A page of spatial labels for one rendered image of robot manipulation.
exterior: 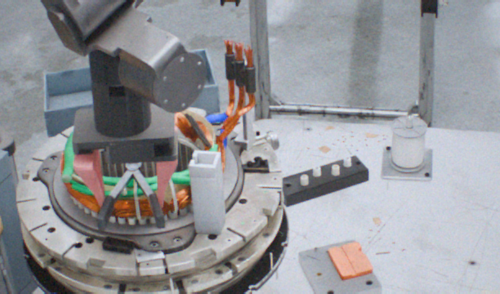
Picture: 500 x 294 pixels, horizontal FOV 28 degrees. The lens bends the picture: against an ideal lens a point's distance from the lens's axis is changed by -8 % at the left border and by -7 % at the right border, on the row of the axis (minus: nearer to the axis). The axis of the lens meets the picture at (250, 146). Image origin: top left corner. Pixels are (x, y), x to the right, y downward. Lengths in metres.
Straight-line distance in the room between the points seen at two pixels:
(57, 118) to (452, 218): 0.64
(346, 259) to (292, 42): 2.24
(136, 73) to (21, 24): 3.19
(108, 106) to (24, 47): 2.94
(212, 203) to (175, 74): 0.24
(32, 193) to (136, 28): 0.37
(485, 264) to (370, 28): 2.33
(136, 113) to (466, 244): 0.76
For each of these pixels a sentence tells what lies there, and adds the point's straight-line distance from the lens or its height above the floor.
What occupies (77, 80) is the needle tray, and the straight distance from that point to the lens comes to 1.56.
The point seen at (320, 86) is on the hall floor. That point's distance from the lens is 3.50.
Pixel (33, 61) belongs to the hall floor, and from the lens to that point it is 3.83.
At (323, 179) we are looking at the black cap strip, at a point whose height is 0.80.
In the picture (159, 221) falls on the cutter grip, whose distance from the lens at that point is 1.07.
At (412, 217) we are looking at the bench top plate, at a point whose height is 0.78.
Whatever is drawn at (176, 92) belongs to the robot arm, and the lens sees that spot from 0.94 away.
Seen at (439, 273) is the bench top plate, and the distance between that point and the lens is 1.59.
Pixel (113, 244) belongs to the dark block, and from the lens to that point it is 1.15.
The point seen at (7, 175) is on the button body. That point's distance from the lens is 1.47.
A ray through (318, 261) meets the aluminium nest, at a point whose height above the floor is 0.80.
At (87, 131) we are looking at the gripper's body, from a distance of 1.04.
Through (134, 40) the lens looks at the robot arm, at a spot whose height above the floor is 1.38.
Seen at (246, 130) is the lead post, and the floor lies 1.12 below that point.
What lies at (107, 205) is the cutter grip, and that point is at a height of 1.18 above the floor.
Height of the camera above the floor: 1.83
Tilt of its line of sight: 34 degrees down
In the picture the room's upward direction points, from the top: 3 degrees counter-clockwise
